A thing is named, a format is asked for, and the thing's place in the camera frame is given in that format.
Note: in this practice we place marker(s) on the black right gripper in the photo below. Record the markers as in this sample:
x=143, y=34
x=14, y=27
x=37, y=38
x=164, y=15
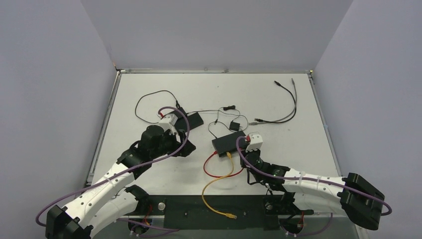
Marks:
x=250, y=155

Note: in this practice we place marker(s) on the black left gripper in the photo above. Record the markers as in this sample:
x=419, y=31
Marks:
x=176, y=144

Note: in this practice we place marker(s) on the black ribbed power adapter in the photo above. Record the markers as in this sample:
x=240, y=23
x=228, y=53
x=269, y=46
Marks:
x=195, y=120

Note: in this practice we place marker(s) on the black network switch box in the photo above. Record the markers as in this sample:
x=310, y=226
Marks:
x=227, y=143

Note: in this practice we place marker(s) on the small black wall plug adapter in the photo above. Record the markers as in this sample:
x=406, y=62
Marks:
x=235, y=126

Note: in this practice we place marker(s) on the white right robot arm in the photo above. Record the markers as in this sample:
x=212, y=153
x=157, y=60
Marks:
x=351, y=196

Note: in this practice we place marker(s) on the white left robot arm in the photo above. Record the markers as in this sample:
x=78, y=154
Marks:
x=115, y=195

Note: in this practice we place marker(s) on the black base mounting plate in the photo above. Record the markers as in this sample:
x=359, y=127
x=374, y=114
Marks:
x=188, y=212

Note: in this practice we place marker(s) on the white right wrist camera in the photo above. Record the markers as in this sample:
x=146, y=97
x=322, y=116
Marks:
x=254, y=141

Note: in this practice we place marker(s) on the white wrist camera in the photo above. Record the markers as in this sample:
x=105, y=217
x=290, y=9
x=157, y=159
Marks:
x=254, y=141
x=167, y=123

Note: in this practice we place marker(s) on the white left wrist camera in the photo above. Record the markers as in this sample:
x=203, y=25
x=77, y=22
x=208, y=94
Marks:
x=167, y=123

